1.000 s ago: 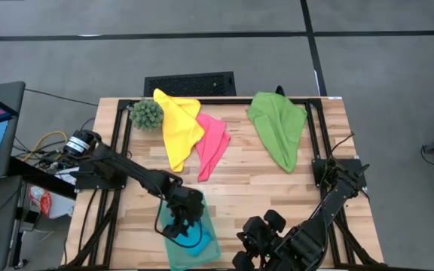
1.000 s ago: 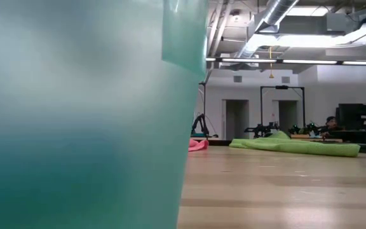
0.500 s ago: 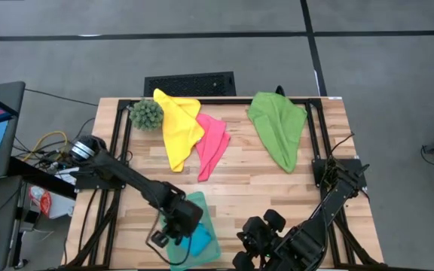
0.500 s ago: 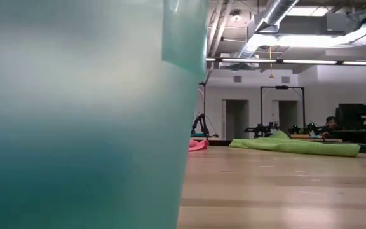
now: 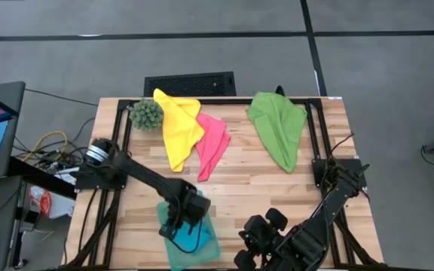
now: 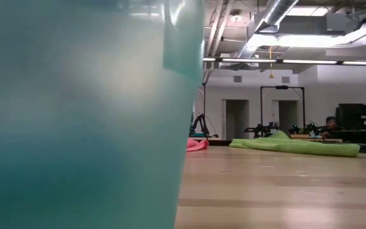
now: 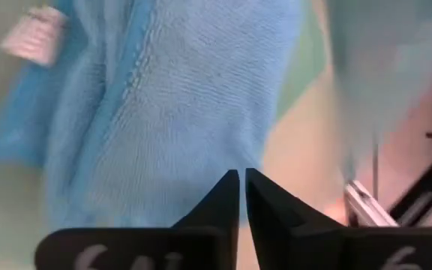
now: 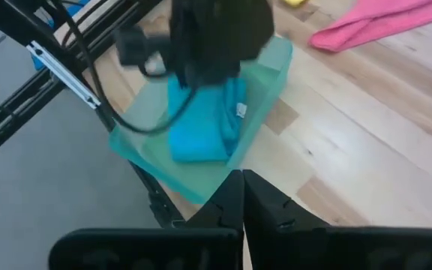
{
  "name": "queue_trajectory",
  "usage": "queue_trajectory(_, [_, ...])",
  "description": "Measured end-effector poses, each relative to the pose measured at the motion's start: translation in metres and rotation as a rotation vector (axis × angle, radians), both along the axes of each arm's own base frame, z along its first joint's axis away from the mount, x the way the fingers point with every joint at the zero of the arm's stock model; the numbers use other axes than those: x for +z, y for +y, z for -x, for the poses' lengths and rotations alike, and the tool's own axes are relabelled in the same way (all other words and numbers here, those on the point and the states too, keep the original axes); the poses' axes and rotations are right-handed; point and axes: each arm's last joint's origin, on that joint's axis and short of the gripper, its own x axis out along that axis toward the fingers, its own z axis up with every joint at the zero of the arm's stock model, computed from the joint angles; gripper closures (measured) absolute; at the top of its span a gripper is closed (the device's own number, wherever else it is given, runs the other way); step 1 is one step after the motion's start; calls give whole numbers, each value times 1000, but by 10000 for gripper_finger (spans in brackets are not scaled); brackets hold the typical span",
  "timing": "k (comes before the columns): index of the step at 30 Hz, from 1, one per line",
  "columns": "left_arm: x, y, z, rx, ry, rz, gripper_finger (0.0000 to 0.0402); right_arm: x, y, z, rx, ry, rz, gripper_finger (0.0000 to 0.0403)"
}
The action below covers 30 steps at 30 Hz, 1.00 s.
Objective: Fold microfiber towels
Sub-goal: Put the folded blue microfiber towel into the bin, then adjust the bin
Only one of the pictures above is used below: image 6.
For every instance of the black background robot arm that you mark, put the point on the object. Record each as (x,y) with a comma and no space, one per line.
(260,129)
(202,124)
(310,128)

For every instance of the green microfiber towel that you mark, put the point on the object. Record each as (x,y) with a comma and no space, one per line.
(297,147)

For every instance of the light wooden workbench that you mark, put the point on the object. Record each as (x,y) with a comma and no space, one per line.
(316,139)

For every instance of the person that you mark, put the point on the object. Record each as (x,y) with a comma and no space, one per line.
(330,125)

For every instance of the pink microfiber towel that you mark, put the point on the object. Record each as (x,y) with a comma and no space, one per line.
(197,145)

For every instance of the silver spiral air duct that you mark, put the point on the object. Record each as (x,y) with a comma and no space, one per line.
(275,12)

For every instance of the black storage cabinet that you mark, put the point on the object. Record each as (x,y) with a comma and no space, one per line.
(359,122)

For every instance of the grey wall vent grille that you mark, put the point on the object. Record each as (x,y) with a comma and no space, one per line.
(237,79)
(285,79)

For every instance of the black gantry frame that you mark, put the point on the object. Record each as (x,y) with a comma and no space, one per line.
(204,101)
(281,87)

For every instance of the translucent teal plastic bin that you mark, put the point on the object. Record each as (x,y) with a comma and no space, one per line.
(75,127)

